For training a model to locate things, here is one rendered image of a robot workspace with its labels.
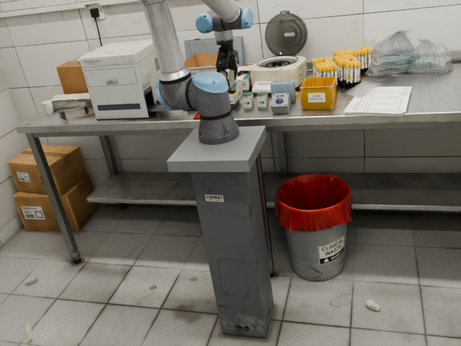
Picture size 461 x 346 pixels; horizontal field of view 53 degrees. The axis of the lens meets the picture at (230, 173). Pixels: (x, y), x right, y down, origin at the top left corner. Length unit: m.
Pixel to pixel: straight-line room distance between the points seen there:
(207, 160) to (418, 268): 1.34
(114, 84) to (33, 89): 1.19
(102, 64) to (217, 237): 0.92
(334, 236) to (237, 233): 0.59
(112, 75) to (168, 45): 0.58
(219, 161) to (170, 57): 0.40
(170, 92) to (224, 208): 0.47
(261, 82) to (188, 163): 0.80
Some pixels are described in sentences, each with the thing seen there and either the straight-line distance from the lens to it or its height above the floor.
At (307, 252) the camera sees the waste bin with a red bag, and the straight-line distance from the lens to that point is 2.25.
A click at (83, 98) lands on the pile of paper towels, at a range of 2.59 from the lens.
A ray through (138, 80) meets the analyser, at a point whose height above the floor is 1.05.
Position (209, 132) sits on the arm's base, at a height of 0.96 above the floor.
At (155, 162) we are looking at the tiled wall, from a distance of 3.05.
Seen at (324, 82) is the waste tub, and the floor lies 0.95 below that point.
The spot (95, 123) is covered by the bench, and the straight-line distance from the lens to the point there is 2.26.
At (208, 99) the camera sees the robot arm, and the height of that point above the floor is 1.08.
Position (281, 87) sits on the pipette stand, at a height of 0.96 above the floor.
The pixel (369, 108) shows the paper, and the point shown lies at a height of 0.89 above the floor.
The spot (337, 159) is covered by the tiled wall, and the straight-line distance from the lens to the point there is 2.73.
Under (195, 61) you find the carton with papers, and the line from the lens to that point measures 2.58.
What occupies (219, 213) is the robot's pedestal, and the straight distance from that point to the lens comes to 1.75.
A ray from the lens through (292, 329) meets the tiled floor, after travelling 2.16.
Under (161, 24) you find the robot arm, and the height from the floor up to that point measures 1.33.
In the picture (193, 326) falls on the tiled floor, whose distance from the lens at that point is 2.25.
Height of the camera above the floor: 1.56
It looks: 27 degrees down
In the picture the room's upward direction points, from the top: 9 degrees counter-clockwise
